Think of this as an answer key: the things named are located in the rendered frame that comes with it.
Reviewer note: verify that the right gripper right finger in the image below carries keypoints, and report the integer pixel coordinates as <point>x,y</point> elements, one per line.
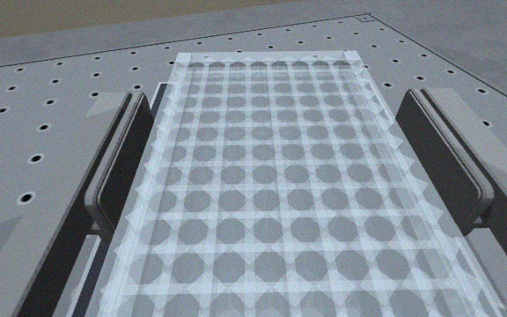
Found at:
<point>465,161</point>

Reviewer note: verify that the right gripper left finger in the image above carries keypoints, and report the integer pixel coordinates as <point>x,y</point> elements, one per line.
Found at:
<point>84,194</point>

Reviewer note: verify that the clear well plate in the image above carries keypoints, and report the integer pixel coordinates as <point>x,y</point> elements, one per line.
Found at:
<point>279,184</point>

